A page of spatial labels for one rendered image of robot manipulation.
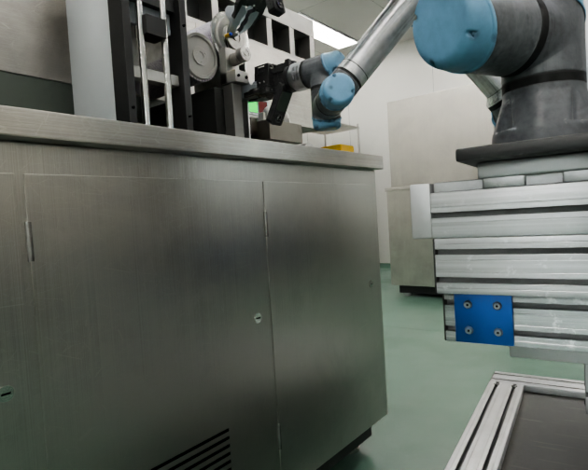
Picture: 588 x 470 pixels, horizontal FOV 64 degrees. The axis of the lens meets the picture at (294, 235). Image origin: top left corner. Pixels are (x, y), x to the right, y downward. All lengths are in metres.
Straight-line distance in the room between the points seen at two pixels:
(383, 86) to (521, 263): 5.65
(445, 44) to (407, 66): 5.53
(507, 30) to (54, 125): 0.63
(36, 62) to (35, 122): 0.74
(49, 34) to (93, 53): 0.23
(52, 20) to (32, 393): 1.05
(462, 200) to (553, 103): 0.18
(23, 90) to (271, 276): 0.81
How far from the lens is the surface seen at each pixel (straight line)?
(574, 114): 0.80
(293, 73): 1.30
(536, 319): 0.83
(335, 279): 1.26
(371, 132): 6.31
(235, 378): 1.00
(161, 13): 1.15
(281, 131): 1.48
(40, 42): 1.50
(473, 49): 0.70
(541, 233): 0.77
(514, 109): 0.79
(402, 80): 6.23
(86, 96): 1.33
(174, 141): 0.86
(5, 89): 1.43
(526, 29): 0.75
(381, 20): 1.19
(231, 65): 1.38
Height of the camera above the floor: 0.73
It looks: 2 degrees down
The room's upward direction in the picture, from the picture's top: 3 degrees counter-clockwise
